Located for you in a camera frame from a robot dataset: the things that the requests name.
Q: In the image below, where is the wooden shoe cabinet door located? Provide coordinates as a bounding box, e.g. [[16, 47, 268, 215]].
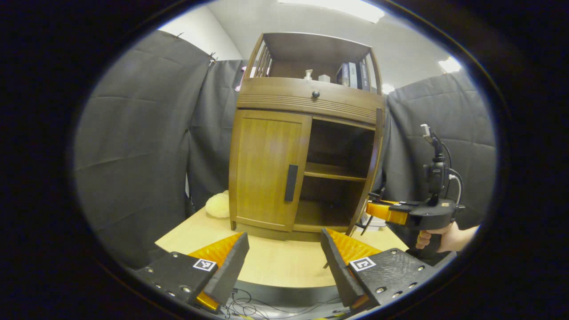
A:
[[229, 110, 313, 232], [346, 108, 385, 236]]

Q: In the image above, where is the small ceiling light panel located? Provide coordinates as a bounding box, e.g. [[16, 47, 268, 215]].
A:
[[438, 57, 463, 74]]

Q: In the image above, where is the wooden double-door shoe cabinet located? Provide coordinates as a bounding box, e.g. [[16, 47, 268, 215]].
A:
[[228, 32, 387, 243]]

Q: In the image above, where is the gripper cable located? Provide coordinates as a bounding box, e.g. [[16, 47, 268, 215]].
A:
[[447, 142, 464, 205]]

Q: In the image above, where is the wooden cabinet drawer with knob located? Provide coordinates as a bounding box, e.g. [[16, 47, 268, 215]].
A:
[[236, 78, 385, 126]]

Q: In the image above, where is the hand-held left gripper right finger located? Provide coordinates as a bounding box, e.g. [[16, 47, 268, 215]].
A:
[[320, 228, 438, 312]]

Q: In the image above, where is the wooden inner cabinet shelf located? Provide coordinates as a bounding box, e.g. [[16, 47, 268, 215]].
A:
[[305, 162, 367, 183]]

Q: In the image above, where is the long ceiling light panel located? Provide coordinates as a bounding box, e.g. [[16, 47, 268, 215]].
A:
[[278, 0, 385, 24]]

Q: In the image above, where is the cream plush toy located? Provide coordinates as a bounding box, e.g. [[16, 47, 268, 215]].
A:
[[205, 191, 231, 219]]

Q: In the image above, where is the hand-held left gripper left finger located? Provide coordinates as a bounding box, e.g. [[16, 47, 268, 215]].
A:
[[133, 232, 250, 314]]

